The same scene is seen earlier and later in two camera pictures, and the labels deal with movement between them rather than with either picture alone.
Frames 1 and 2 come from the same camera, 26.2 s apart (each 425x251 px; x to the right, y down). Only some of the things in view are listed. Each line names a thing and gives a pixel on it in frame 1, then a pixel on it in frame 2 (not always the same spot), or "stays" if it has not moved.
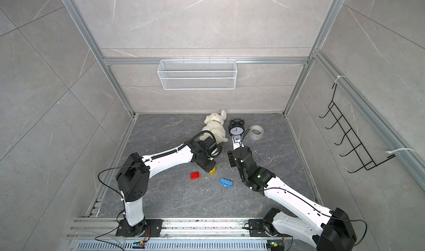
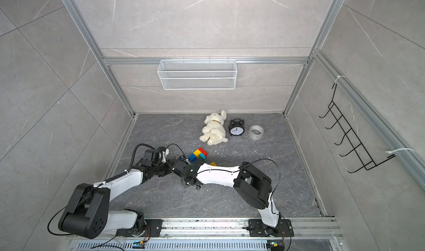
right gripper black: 231,155 → 185,183
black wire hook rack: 350,136 stays
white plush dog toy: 214,127 stays
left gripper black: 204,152 → 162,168
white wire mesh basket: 196,74 stays
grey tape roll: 255,136 stays
